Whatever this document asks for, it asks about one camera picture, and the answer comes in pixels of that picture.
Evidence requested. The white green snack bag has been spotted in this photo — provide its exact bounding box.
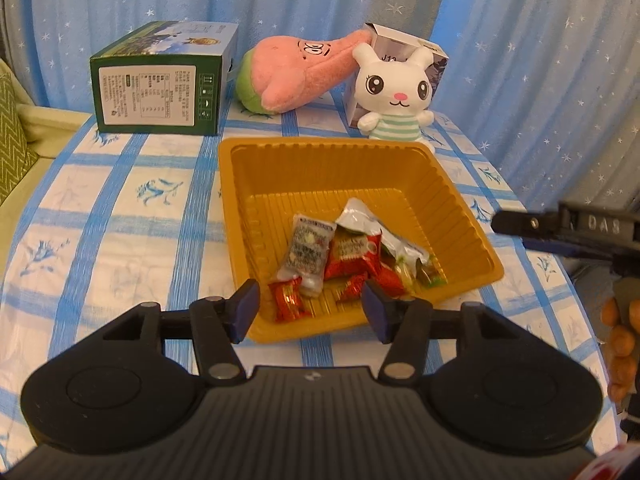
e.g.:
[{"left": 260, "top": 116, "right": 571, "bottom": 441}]
[{"left": 336, "top": 197, "right": 447, "bottom": 290}]

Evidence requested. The small red candy top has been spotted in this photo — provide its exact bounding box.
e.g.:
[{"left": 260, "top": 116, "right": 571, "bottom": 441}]
[{"left": 337, "top": 273, "right": 369, "bottom": 304}]

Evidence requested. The small red candy packet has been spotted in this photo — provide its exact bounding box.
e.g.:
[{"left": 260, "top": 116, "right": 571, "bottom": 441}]
[{"left": 269, "top": 276, "right": 311, "bottom": 323}]

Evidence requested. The large red snack packet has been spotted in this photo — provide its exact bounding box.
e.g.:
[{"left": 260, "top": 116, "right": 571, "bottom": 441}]
[{"left": 324, "top": 233, "right": 382, "bottom": 280}]

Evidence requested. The clear dark snack packet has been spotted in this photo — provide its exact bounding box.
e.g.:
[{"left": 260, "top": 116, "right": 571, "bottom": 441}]
[{"left": 276, "top": 214, "right": 336, "bottom": 298}]

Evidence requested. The person's right hand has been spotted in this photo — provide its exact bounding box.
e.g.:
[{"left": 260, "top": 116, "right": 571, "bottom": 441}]
[{"left": 601, "top": 298, "right": 640, "bottom": 403}]

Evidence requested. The blue checked floral tablecloth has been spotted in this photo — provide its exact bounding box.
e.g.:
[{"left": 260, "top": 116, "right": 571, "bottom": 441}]
[{"left": 1, "top": 90, "right": 620, "bottom": 471}]

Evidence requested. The orange plastic tray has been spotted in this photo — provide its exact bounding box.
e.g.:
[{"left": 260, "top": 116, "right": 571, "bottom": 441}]
[{"left": 217, "top": 135, "right": 506, "bottom": 345}]

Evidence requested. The blue star curtain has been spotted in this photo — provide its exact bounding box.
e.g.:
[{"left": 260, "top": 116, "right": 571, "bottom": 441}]
[{"left": 1, "top": 0, "right": 639, "bottom": 208}]

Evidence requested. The white bunny plush toy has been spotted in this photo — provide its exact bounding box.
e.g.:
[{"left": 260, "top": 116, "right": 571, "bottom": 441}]
[{"left": 352, "top": 44, "right": 435, "bottom": 153}]

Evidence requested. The white grey paper box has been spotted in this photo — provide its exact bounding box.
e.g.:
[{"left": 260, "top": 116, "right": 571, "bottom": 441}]
[{"left": 344, "top": 22, "right": 450, "bottom": 129}]

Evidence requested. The green printed carton box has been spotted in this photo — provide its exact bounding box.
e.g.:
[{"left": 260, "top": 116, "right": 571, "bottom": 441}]
[{"left": 90, "top": 21, "right": 238, "bottom": 136}]

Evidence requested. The pink starfish plush toy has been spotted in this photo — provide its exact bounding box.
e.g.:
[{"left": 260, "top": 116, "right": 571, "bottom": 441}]
[{"left": 235, "top": 29, "right": 371, "bottom": 115}]

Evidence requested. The pale green sofa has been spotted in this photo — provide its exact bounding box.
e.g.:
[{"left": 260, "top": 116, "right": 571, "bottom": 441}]
[{"left": 1, "top": 63, "right": 89, "bottom": 266}]

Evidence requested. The green chevron cushion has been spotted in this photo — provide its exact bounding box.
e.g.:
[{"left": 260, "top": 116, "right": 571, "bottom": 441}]
[{"left": 0, "top": 74, "right": 38, "bottom": 203}]

